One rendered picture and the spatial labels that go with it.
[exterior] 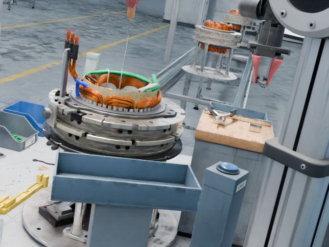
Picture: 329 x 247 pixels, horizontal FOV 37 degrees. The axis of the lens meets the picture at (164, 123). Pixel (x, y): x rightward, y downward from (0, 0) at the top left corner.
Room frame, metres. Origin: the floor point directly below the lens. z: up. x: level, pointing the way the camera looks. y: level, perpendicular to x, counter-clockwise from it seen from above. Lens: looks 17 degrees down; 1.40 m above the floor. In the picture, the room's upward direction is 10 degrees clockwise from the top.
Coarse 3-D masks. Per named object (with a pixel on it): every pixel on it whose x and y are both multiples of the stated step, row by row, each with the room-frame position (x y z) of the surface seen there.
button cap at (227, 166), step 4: (220, 164) 0.96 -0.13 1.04; (224, 164) 0.96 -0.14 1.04; (228, 164) 0.97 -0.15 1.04; (232, 164) 0.97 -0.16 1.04; (220, 168) 0.95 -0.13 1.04; (224, 168) 0.95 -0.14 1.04; (228, 168) 0.95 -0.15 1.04; (232, 168) 0.95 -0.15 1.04; (236, 168) 0.95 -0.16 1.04; (232, 172) 0.94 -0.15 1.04
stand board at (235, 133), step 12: (204, 120) 1.20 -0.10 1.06; (228, 120) 1.24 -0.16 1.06; (204, 132) 1.11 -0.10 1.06; (216, 132) 1.11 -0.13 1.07; (228, 132) 1.13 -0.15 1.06; (240, 132) 1.15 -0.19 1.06; (252, 132) 1.16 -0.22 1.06; (264, 132) 1.18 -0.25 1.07; (228, 144) 1.10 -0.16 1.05; (240, 144) 1.10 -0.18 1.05; (252, 144) 1.09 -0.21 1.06
